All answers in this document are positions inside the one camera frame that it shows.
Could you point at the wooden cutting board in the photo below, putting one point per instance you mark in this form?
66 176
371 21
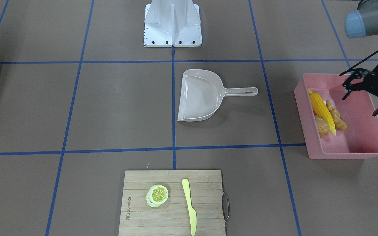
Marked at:
138 218

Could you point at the tan toy ginger root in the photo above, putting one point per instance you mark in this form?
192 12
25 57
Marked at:
338 122

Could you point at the yellow lemon slices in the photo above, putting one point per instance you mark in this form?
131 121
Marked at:
157 195

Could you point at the yellow toy corn cob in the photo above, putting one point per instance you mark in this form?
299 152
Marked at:
319 108

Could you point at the brown toy potato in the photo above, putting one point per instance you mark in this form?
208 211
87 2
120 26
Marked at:
322 126

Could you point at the yellow plastic knife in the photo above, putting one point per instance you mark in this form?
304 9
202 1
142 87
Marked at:
193 218

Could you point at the beige plastic dustpan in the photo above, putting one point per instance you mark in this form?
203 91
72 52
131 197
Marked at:
202 93

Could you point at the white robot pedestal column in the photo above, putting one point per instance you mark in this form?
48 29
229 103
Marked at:
172 23

